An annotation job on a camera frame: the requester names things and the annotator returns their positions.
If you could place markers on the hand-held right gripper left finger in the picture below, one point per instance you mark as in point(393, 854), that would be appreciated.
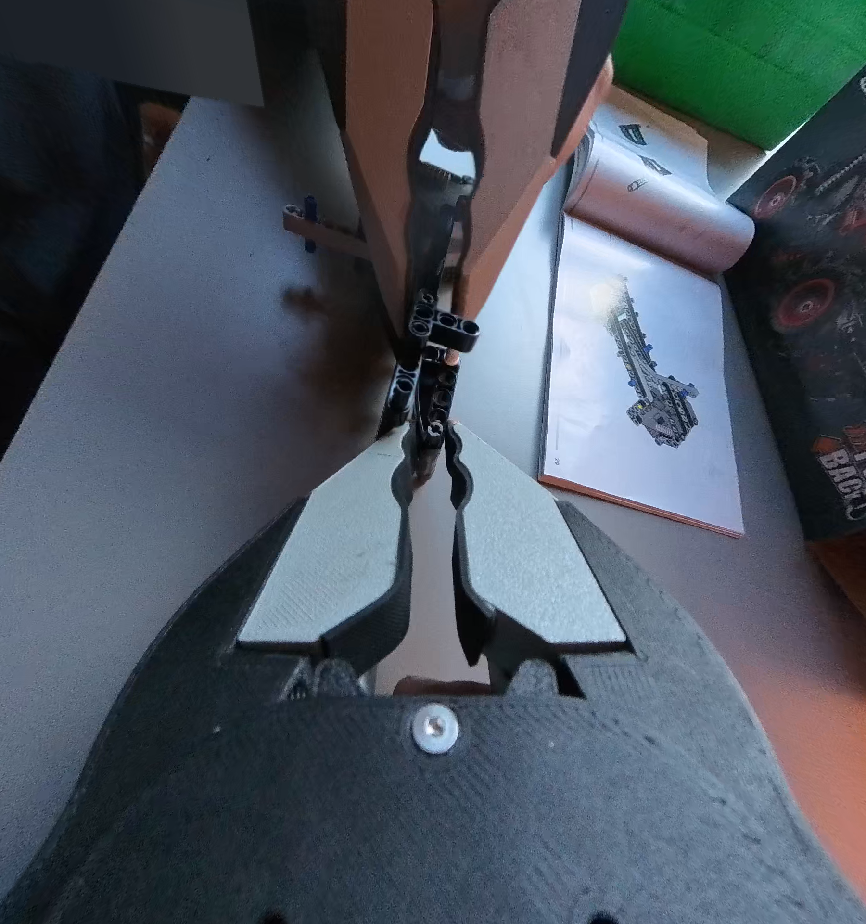
point(325, 563)

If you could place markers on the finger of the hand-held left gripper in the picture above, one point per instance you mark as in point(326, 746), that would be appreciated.
point(386, 130)
point(519, 144)

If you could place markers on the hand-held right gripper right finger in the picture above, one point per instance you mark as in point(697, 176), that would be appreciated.
point(541, 563)

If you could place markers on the black lego technic assembly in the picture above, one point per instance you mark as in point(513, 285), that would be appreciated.
point(433, 328)

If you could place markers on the lego beam with blue pins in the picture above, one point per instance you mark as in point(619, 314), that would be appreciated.
point(325, 234)

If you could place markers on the lego instruction booklet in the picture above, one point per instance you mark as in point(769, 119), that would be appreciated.
point(642, 462)

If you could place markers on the dark lego set box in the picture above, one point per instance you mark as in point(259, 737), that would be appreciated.
point(837, 361)

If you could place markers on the person's left hand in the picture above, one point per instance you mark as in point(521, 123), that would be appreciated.
point(602, 90)

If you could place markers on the green plastic bin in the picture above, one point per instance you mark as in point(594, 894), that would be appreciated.
point(729, 72)

